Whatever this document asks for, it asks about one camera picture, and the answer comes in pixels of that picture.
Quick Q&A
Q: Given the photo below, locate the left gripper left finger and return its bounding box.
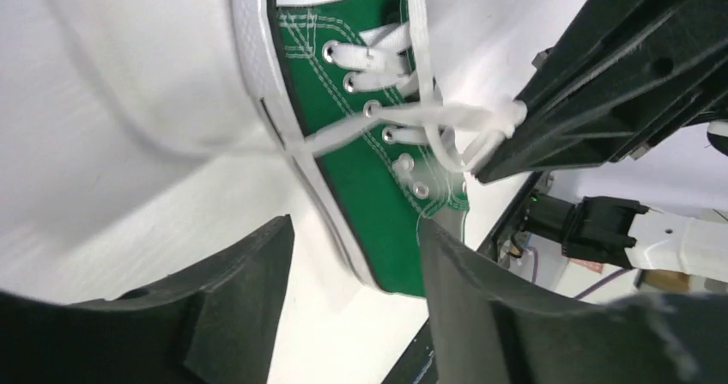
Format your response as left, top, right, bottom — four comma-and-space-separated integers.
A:
1, 216, 294, 383

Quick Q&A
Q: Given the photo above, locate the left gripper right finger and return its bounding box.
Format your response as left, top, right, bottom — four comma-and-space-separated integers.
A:
418, 220, 727, 383

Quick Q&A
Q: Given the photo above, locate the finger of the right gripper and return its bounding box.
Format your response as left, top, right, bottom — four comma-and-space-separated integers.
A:
475, 0, 727, 183

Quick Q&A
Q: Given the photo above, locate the white shoelace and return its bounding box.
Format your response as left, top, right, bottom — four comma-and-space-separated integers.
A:
300, 0, 526, 172

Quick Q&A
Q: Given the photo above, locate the green canvas sneaker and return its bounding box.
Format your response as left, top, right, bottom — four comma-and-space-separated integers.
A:
231, 0, 469, 296

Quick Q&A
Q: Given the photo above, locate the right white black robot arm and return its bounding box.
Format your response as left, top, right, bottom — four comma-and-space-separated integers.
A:
474, 0, 727, 281

